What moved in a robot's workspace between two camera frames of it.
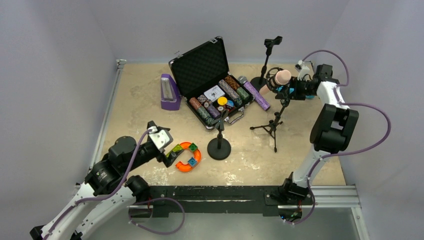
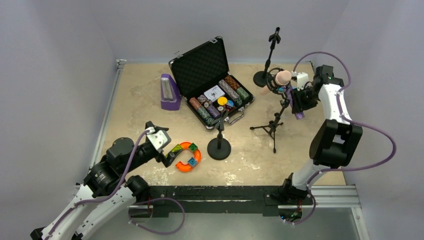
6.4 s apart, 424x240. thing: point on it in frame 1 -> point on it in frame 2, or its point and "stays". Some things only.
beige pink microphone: x=281 y=77 stays
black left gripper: x=162 y=154 stays
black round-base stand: x=219 y=148 stays
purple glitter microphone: x=243 y=80 -> x=298 y=115
